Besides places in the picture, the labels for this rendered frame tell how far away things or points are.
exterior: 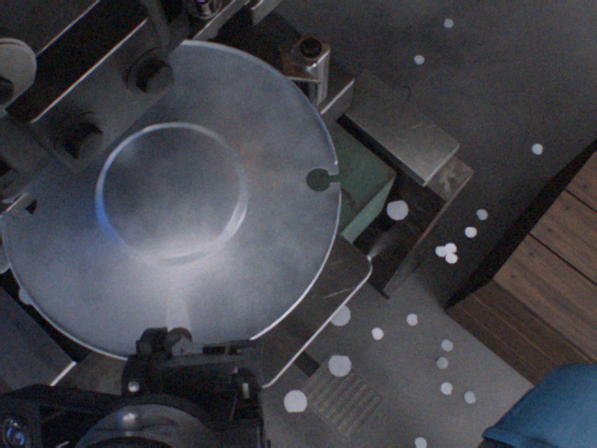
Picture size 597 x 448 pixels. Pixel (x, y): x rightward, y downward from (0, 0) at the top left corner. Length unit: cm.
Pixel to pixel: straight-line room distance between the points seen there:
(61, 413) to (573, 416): 26
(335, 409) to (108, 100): 82
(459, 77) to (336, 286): 105
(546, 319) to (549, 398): 77
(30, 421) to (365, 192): 43
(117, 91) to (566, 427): 31
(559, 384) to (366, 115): 52
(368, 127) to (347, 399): 56
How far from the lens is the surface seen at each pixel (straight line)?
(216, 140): 57
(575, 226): 107
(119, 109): 44
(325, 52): 59
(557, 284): 104
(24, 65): 39
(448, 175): 74
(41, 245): 58
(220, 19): 67
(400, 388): 132
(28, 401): 40
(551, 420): 25
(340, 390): 114
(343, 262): 54
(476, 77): 153
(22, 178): 50
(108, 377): 69
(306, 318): 53
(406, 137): 73
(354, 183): 70
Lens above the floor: 130
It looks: 75 degrees down
